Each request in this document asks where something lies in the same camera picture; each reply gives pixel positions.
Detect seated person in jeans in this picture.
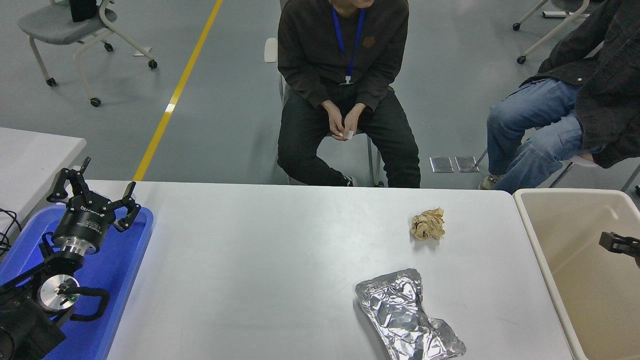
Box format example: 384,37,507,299
479,0,640,195

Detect white-seated chair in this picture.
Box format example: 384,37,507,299
474,148,640,196

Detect crumpled tan paper ball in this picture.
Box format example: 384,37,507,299
411,207,446,241

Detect grey wheeled office chair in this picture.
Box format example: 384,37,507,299
17,0,159,108

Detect blue plastic tray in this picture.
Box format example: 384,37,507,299
0,204,155,360

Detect seated person with lanyard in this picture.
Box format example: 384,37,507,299
276,0,422,189

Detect silver foil tray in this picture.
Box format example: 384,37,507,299
355,268,467,360

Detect white-legged wheeled chair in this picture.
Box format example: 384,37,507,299
512,0,601,65

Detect black cable bundle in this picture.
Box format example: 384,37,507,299
0,207,23,258

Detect blue lanyard with badge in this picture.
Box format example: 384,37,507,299
331,6,367,86

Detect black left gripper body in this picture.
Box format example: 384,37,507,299
52,195,117,246

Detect large pale beige bin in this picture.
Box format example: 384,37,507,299
514,188,640,360

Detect white side table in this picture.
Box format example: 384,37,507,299
0,127,87,236

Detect person's right hand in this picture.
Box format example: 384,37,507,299
321,100,346,137

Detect white-armed chair under person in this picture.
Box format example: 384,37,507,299
264,37,386,188

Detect black bag on chair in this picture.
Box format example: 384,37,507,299
69,0,99,23

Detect person's left hand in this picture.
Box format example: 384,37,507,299
342,103,367,141

